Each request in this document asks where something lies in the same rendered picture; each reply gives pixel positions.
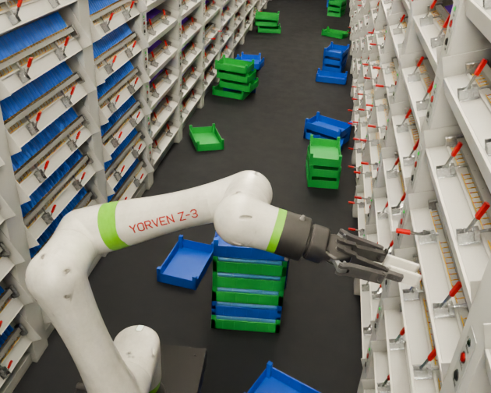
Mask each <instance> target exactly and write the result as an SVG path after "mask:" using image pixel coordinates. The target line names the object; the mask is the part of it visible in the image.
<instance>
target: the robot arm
mask: <svg viewBox="0 0 491 393"><path fill-rule="evenodd" d="M272 196H273V192H272V188H271V185H270V183H269V181H268V180H267V178H266V177H265V176H264V175H262V174H260V173H259V172H255V171H242V172H239V173H236V174H234V175H231V176H229V177H226V178H223V179H220V180H217V181H215V182H210V183H207V184H205V185H201V186H197V187H194V188H191V189H185V190H182V191H178V192H173V193H166V194H162V195H157V196H148V197H141V198H135V199H129V200H119V201H114V202H110V203H105V204H98V205H93V206H89V207H83V208H80V209H76V210H74V211H70V212H69V213H68V214H67V215H65V216H64V217H63V219H62V220H61V221H60V223H59V224H58V227H57V228H56V230H55V232H54V234H53V236H52V237H51V238H50V239H49V241H48V242H47V243H46V245H45V246H44V247H43V248H42V249H41V250H40V252H39V253H38V254H37V255H36V256H35V257H34V258H33V259H32V260H31V262H30V263H29V265H28V267H27V269H26V276H25V281H26V287H27V289H28V291H29V293H30V294H31V295H32V296H33V298H34V299H35V300H36V301H37V303H38V304H39V306H40V307H41V308H42V310H43V311H44V312H45V313H46V315H47V316H48V318H49V320H50V321H51V322H52V324H53V325H54V327H55V329H56V330H57V332H58V333H59V335H60V337H61V338H62V340H63V342H64V343H65V346H66V347H67V349H68V350H69V353H70V355H71V357H72V358H73V361H74V363H75V364H76V367H77V369H78V371H79V374H80V376H81V377H82V380H83V383H80V382H78V383H77V385H76V390H78V391H87V393H165V388H164V385H163V384H162V383H161V346H160V339H159V337H158V335H157V333H156V332H155V331H154V330H153V329H151V328H150V327H146V326H142V325H135V326H131V327H128V328H126V329H124V330H122V331H121V332H119V333H118V335H117V336H116V337H115V340H114V341H112V339H111V336H110V335H109V332H108V329H107V328H106V326H105V324H104V321H103V319H102V316H101V314H100V311H99V309H98V307H97V304H96V301H95V298H94V294H93V293H92V290H91V287H90V283H89V280H88V271H89V270H90V266H91V264H92V263H93V261H94V259H95V258H96V257H97V255H101V254H104V253H109V252H112V251H115V250H120V249H123V248H126V247H128V246H133V245H136V244H138V243H142V242H145V241H147V240H149V239H153V238H156V237H158V236H161V235H165V234H168V233H171V232H176V231H178V230H182V229H185V228H191V227H194V226H198V225H205V224H210V223H214V227H215V230H216V232H217V234H218V235H219V236H220V237H221V238H222V239H223V240H224V241H225V242H226V243H228V244H231V245H233V246H244V247H251V248H255V249H259V250H264V251H267V252H269V253H274V254H277V255H279V256H282V257H284V260H285V261H288V260H289V259H292V260H296V261H299V260H300V259H301V258H302V256H303V258H304V259H306V260H310V261H312V262H315V263H320V262H321V261H323V260H325V261H326V262H328V263H329V264H332V265H334V266H335V267H336V271H335V274H336V275H339V276H349V277H353V278H358V279H362V280H365V281H370V282H374V283H377V284H382V283H383V280H384V279H385V278H387V279H390V280H392V281H396V282H400V283H403V284H406V285H410V286H413V287H416V286H417V285H418V283H419V282H420V280H421V278H422V275H421V274H417V273H416V272H417V270H418V269H419V267H420V264H417V263H414V262H411V261H409V260H405V259H402V258H399V257H395V256H392V255H390V254H388V252H389V250H388V249H387V248H386V249H385V250H383V248H384V247H383V246H382V245H380V244H378V243H374V242H372V241H369V240H367V239H364V238H361V237H359V236H356V235H353V234H351V233H349V232H347V231H345V230H344V229H342V228H341V229H340V231H339V233H338V234H330V229H329V228H326V227H323V226H321V225H317V224H314V225H312V219H311V218H308V217H306V216H305V215H300V214H296V213H293V212H290V211H286V210H283V209H280V208H278V207H274V206H272V205H270V203H271V201H272ZM374 261H375V262H374ZM376 262H378V263H382V265H381V264H378V263H376Z"/></svg>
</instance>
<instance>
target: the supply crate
mask: <svg viewBox="0 0 491 393"><path fill-rule="evenodd" d="M213 256H215V257H235V258H246V259H257V260H278V261H285V260H284V257H282V256H279V255H277V254H274V253H269V252H267V251H264V250H259V249H255V248H251V247H244V246H233V245H231V244H228V243H226V242H225V241H224V240H223V239H222V238H221V237H220V236H219V235H218V234H217V232H215V237H214V249H213Z"/></svg>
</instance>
